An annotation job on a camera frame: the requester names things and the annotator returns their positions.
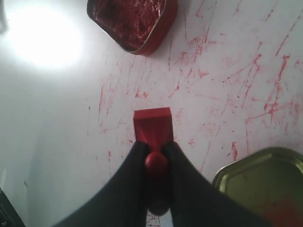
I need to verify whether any red ink paste tin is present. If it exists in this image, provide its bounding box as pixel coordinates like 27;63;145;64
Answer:
87;0;178;56

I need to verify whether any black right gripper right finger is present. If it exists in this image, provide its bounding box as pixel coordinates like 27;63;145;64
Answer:
163;142;272;227

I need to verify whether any white paper sheet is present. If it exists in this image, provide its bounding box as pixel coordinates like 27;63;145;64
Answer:
146;210;173;227

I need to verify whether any gold tin lid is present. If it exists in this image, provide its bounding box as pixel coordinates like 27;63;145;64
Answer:
213;147;303;227

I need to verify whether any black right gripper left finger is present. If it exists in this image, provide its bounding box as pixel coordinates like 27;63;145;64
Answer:
57;142;149;227

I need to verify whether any red plastic stamp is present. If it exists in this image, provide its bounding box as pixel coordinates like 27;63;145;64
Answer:
133;107;174;216

